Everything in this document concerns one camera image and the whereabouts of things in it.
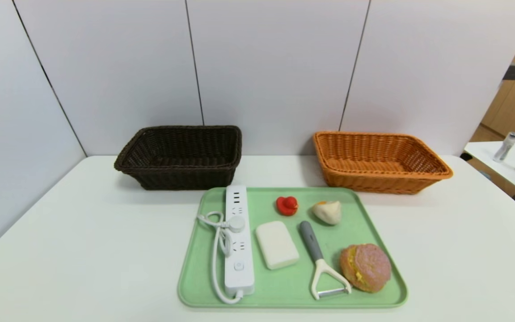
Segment light green plastic tray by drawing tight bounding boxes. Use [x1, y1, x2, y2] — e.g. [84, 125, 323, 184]
[177, 186, 408, 309]

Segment dark brown wicker basket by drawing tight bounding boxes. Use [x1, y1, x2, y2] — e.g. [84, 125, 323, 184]
[114, 125, 243, 191]

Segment red rubber duck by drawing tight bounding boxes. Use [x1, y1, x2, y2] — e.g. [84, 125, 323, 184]
[276, 196, 299, 217]

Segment orange wicker basket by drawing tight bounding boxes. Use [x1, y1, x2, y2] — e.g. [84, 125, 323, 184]
[313, 131, 454, 195]

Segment grey handled white peeler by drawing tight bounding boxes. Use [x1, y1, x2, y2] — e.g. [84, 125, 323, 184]
[299, 220, 352, 301]

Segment light wooden cabinet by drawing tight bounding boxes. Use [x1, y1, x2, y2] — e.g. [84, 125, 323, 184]
[469, 0, 515, 143]

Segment white soap bar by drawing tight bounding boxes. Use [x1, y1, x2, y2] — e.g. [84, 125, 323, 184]
[256, 220, 300, 271]

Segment cream steamed bun toy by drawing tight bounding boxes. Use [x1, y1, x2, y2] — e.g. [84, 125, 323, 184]
[312, 200, 342, 225]

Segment white side table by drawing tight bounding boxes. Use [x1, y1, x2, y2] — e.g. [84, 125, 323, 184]
[460, 140, 515, 224]

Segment pink burger bun toy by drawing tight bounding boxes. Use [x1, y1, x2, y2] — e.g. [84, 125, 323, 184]
[340, 244, 392, 293]

